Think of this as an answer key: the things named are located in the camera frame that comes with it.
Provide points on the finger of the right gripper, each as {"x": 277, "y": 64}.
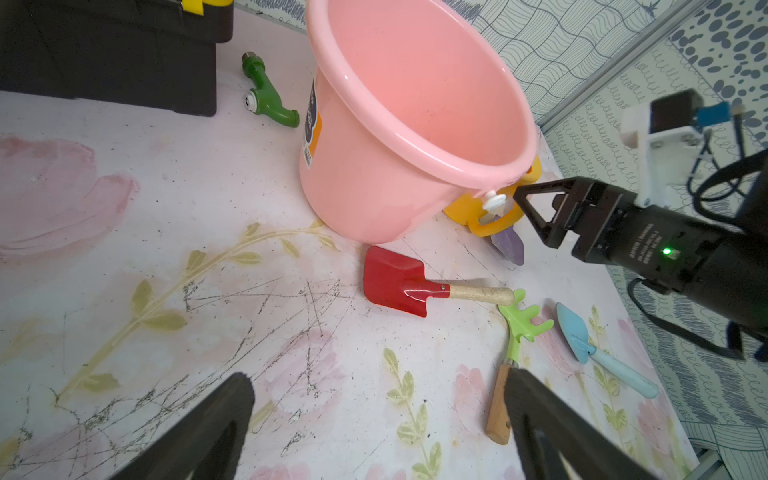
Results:
{"x": 552, "y": 208}

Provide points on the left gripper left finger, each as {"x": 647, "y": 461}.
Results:
{"x": 206, "y": 443}

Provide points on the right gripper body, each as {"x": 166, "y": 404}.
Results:
{"x": 655, "y": 243}

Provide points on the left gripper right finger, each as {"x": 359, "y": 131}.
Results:
{"x": 549, "y": 434}

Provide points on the purple shovel pink handle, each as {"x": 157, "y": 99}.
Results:
{"x": 509, "y": 243}

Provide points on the yellow watering can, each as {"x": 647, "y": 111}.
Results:
{"x": 492, "y": 214}

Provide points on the light blue trowel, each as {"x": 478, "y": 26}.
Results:
{"x": 576, "y": 335}

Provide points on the red shovel wooden handle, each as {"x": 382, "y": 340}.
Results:
{"x": 398, "y": 282}

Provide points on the pink plastic bucket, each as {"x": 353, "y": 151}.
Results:
{"x": 410, "y": 109}

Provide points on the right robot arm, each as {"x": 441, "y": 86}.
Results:
{"x": 720, "y": 265}

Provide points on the floral table mat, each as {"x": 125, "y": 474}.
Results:
{"x": 146, "y": 256}

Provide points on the green toy hammer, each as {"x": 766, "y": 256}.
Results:
{"x": 263, "y": 98}

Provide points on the yellow black toolbox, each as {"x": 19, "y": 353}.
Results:
{"x": 158, "y": 54}

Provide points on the green rake wooden handle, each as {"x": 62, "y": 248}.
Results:
{"x": 520, "y": 326}

